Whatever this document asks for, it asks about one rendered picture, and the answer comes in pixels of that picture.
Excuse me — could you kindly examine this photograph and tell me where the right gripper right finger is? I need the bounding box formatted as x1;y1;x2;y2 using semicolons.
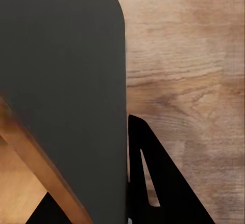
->
128;115;215;224

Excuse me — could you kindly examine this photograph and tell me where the trash can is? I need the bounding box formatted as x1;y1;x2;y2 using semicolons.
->
0;0;129;224

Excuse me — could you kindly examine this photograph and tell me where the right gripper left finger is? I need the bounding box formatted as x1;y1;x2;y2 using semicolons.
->
26;192;72;224

